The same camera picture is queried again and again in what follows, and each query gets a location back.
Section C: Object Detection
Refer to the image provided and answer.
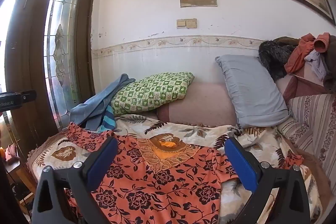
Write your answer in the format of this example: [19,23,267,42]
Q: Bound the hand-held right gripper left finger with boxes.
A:
[31,136,119,224]

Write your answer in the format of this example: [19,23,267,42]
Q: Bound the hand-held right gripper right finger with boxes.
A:
[224,137,311,224]

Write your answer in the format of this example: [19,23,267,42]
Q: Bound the orange floral dress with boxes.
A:
[63,123,305,224]

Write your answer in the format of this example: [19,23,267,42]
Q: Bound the teal striped cloth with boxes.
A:
[97,105,116,134]

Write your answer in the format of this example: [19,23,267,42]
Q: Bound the wooden stained glass door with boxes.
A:
[4,0,96,140]

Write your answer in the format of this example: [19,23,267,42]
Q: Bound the pink cloth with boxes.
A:
[7,145,21,161]

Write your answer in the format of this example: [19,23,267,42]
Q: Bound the blue towel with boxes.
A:
[70,73,135,131]

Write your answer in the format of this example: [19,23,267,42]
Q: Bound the cream leaf print blanket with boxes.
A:
[28,114,323,224]

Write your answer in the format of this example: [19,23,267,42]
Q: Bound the grey blue pillow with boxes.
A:
[215,54,291,129]

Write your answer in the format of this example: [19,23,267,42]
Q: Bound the wooden stool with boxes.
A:
[5,156,36,214]

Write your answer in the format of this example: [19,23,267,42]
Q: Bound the striped sofa cushion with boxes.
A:
[277,93,336,180]

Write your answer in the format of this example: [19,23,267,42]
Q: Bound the green checked pillow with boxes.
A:
[110,72,195,117]

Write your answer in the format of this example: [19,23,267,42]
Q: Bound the pink patchwork cushion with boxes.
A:
[276,67,326,102]

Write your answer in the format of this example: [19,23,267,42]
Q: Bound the dark fur trimmed jacket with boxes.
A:
[259,36,307,80]

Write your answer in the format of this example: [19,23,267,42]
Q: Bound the orange garment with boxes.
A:
[284,32,331,74]

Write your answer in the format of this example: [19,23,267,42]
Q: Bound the lavender garment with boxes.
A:
[304,49,327,80]

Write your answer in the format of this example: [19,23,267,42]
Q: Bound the dark brown garment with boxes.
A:
[323,35,336,94]

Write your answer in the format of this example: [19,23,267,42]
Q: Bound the beige light switch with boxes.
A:
[176,18,197,29]

